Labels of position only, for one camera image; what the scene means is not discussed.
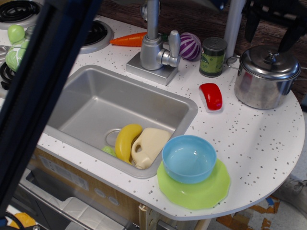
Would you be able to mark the back left stove burner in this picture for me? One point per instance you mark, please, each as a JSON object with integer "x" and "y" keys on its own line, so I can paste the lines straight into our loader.
{"x": 20, "y": 12}

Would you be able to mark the blue plastic bowl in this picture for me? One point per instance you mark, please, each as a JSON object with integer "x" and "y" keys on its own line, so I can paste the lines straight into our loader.
{"x": 188, "y": 159}

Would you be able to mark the green toy cabbage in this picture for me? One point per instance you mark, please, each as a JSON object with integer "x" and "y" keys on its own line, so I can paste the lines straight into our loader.
{"x": 15, "y": 54}

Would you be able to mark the light green toy fruit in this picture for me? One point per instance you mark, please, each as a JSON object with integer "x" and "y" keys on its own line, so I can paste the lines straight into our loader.
{"x": 15, "y": 33}

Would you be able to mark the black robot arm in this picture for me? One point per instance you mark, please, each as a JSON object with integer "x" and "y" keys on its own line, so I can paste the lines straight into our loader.
{"x": 259, "y": 152}

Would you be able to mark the green plastic plate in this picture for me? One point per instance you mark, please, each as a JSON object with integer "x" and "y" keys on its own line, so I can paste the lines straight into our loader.
{"x": 205, "y": 194}

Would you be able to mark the orange toy carrot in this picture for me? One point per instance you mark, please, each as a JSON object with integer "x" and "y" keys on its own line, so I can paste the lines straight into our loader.
{"x": 134, "y": 40}

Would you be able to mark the toy oven door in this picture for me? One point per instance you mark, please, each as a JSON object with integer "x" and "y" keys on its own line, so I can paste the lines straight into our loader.
{"x": 56, "y": 206}

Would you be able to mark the small green toy vegetable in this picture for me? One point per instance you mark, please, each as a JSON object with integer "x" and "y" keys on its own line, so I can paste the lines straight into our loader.
{"x": 109, "y": 150}

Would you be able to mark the yellow toy banana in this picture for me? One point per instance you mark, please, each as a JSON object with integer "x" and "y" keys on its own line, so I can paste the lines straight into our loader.
{"x": 125, "y": 140}

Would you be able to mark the silver toy sink basin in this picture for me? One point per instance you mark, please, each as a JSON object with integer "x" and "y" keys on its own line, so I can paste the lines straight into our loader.
{"x": 96, "y": 103}

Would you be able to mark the beige toy jug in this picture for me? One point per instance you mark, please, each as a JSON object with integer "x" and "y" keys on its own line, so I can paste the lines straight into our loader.
{"x": 148, "y": 145}

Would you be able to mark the steel cooking pot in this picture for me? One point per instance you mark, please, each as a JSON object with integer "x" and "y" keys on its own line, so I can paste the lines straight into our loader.
{"x": 261, "y": 93}

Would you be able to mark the stove burner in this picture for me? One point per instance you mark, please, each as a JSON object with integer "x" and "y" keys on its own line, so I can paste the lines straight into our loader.
{"x": 6, "y": 77}
{"x": 20, "y": 12}
{"x": 99, "y": 37}

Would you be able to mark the steel pot lid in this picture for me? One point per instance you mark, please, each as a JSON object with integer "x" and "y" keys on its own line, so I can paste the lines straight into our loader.
{"x": 267, "y": 62}

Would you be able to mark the green toy can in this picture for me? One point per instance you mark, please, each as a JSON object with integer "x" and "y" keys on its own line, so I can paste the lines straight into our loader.
{"x": 212, "y": 57}

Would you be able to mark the purple striped toy onion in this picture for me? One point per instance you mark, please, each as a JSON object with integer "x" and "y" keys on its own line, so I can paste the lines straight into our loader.
{"x": 190, "y": 46}

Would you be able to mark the yellow object on floor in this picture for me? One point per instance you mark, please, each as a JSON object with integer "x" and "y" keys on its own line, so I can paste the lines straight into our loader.
{"x": 25, "y": 220}

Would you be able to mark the silver toy faucet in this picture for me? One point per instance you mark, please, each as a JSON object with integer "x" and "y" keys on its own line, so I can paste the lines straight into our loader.
{"x": 154, "y": 62}

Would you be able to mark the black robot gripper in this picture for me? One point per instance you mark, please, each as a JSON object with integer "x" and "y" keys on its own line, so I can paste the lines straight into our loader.
{"x": 287, "y": 13}

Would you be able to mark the back right stove burner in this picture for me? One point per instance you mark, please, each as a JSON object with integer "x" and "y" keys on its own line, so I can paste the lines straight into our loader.
{"x": 99, "y": 37}

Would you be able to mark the front left stove burner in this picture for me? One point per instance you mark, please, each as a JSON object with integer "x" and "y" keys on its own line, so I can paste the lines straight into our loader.
{"x": 6, "y": 77}

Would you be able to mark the red toy sushi piece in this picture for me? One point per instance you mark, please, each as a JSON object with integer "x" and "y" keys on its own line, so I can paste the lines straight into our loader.
{"x": 211, "y": 97}

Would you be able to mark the grey vertical pole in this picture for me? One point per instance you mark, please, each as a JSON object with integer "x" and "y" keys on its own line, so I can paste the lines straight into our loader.
{"x": 232, "y": 25}

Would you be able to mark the silver stove knob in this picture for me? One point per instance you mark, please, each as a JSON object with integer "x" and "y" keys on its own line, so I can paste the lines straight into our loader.
{"x": 29, "y": 31}

